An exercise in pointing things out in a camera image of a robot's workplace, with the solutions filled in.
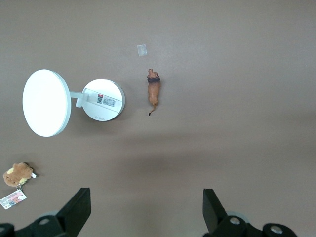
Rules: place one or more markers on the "white round desk lamp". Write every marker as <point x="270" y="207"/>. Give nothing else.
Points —
<point x="47" y="102"/>

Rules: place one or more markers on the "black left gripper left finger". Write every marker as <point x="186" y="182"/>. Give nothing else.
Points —
<point x="71" y="214"/>

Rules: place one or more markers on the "clear tape piece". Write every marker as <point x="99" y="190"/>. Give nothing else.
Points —
<point x="142" y="50"/>

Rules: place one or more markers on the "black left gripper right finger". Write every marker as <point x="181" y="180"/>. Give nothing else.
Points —
<point x="217" y="217"/>

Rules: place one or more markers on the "brown lion figurine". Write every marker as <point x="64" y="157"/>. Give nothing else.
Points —
<point x="154" y="91"/>

